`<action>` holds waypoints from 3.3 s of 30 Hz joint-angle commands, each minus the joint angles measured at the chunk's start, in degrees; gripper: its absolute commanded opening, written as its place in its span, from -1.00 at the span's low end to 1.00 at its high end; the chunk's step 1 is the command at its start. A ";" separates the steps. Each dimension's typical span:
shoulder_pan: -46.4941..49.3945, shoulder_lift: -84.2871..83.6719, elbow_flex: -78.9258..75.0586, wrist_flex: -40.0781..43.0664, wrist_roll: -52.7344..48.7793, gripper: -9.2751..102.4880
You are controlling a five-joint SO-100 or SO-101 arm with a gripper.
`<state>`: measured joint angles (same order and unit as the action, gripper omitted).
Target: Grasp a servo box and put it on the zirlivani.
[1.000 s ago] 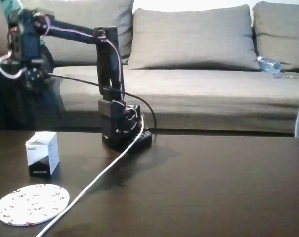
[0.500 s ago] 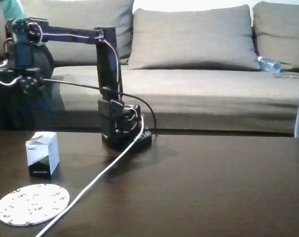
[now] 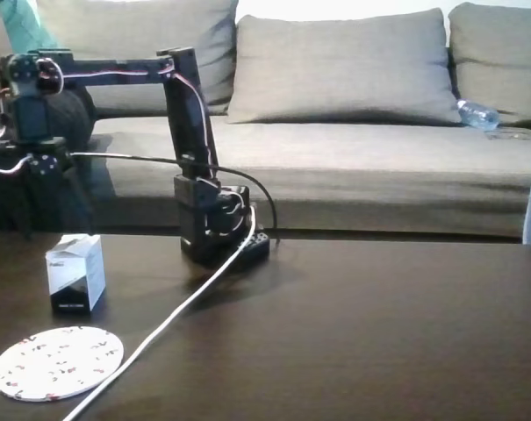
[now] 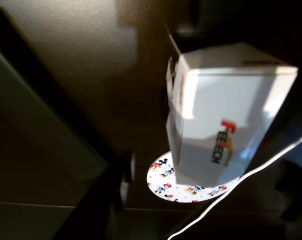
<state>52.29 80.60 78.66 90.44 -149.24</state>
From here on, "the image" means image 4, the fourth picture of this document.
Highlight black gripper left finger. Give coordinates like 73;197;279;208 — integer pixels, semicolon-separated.
161;87;170;120

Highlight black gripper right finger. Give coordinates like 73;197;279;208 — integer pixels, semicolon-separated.
245;56;302;174

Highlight round white patterned coaster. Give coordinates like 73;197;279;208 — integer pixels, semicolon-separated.
146;149;241;204

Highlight white cable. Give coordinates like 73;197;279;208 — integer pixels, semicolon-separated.
167;131;302;240

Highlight white servo box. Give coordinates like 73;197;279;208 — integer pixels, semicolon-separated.
165;41;299;188

